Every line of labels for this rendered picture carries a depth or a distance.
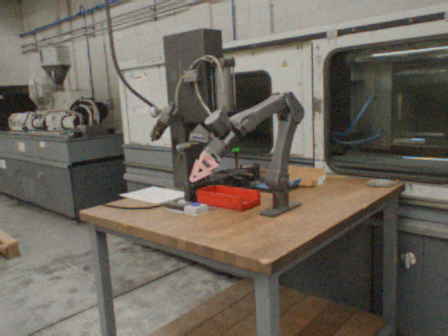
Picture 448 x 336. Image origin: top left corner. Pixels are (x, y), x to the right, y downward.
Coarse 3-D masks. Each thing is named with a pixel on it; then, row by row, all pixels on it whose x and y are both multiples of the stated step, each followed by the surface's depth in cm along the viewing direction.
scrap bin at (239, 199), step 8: (200, 192) 173; (208, 192) 170; (216, 192) 183; (224, 192) 180; (232, 192) 177; (240, 192) 174; (248, 192) 171; (256, 192) 168; (200, 200) 174; (208, 200) 171; (216, 200) 168; (224, 200) 165; (232, 200) 162; (240, 200) 160; (248, 200) 172; (256, 200) 166; (224, 208) 166; (232, 208) 163; (240, 208) 160; (248, 208) 162
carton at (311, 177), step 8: (288, 168) 214; (296, 168) 211; (304, 168) 208; (312, 168) 205; (296, 176) 198; (304, 176) 195; (312, 176) 193; (320, 176) 203; (304, 184) 196; (312, 184) 193
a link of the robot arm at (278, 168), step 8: (280, 112) 158; (288, 112) 154; (280, 120) 158; (288, 120) 154; (280, 128) 156; (288, 128) 154; (296, 128) 157; (280, 136) 156; (288, 136) 155; (280, 144) 155; (288, 144) 156; (280, 152) 154; (288, 152) 156; (272, 160) 157; (280, 160) 154; (288, 160) 157; (272, 168) 156; (280, 168) 153; (272, 176) 154; (280, 176) 153; (288, 176) 156; (272, 184) 154
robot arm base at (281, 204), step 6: (276, 192) 157; (282, 192) 156; (276, 198) 157; (282, 198) 156; (288, 198) 158; (276, 204) 157; (282, 204) 156; (288, 204) 158; (294, 204) 163; (300, 204) 164; (264, 210) 157; (270, 210) 156; (276, 210) 156; (282, 210) 156; (288, 210) 158; (270, 216) 151; (276, 216) 151
